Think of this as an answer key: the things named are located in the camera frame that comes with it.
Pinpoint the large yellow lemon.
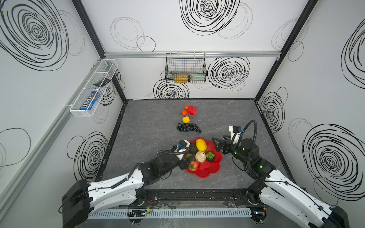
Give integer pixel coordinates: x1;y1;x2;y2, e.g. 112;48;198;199
195;139;207;152

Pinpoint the red pink apple fruit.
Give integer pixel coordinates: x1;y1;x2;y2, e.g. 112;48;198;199
187;106;197;116

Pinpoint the green lime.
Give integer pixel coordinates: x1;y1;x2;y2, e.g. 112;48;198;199
185;154;192;160

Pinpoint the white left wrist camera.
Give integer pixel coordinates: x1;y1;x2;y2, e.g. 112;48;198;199
172;140;190;154

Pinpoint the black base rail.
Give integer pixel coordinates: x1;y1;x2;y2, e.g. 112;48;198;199
130;189;266;208

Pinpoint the black grape bunch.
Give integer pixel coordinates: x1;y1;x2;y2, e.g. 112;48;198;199
176;123;202;134

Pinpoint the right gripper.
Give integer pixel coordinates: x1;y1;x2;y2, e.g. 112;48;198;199
212;133;251;167

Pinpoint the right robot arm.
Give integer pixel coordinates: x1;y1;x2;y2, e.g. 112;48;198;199
212;136;350;228

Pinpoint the black wire basket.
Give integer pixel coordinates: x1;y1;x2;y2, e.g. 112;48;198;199
164;57;207;84

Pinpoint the dark wrinkled avocado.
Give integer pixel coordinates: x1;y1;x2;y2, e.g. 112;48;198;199
189;142;199;154

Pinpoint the white slotted cable duct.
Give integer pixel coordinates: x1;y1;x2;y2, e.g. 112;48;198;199
88;208;252;219

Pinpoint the white wire shelf basket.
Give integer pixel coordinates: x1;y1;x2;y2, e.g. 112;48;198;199
70;59;118;117

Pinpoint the beige potato shaped fruit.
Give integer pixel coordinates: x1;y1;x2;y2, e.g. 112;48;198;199
195;151;206;163

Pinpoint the small yellow lemon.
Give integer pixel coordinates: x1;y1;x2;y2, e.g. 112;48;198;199
182;116;190;124

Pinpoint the red strawberry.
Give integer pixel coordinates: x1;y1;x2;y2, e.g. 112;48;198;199
189;161;200;172

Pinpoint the blue candy packet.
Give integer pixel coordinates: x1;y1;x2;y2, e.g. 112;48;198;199
79;91;100;110

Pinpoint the dark purple plum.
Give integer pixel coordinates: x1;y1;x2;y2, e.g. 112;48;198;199
206;152;215;162

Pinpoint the black remote control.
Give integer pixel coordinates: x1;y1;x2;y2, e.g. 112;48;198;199
93;78;111;87

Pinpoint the aluminium wall rail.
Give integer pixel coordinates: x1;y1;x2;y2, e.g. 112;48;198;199
105;51;281;59

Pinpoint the red flower shaped bowl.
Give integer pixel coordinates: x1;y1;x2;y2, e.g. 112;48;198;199
186;138;223;179

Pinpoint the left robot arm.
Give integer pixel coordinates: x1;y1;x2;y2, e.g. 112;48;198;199
59;153;193;228

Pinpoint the yellow box in basket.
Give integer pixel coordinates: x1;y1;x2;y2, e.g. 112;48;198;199
174;74;190;83

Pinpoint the green box in basket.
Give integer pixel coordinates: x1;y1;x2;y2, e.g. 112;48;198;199
190;73;206;83

